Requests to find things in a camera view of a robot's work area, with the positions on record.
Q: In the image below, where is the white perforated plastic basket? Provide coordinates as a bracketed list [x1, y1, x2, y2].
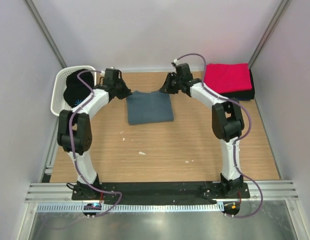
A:
[51, 65, 95, 117]

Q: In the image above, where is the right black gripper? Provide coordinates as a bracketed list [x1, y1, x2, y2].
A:
[160, 73, 183, 95]

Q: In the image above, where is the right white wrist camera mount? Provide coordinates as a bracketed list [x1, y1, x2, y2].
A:
[171, 58, 180, 67]

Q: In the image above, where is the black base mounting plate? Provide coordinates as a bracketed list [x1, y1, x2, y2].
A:
[71, 181, 251, 206]

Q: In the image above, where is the folded black t shirt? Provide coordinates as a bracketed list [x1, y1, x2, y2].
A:
[221, 69, 255, 101]

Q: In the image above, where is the folded red t shirt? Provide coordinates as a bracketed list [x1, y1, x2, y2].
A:
[204, 63, 252, 94]

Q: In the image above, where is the aluminium frame rail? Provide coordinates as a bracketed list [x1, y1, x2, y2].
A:
[25, 180, 299, 203]

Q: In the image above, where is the white slotted cable duct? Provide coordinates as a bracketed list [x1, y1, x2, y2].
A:
[37, 202, 224, 213]

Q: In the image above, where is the black t shirt in basket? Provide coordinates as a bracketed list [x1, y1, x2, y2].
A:
[63, 68, 91, 108]

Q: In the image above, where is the blue-grey t shirt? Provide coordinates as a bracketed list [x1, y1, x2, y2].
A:
[126, 90, 174, 126]

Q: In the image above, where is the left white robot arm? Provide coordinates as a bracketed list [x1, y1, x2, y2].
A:
[57, 68, 132, 200]

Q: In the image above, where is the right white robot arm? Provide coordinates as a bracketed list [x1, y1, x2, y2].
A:
[160, 62, 244, 198]

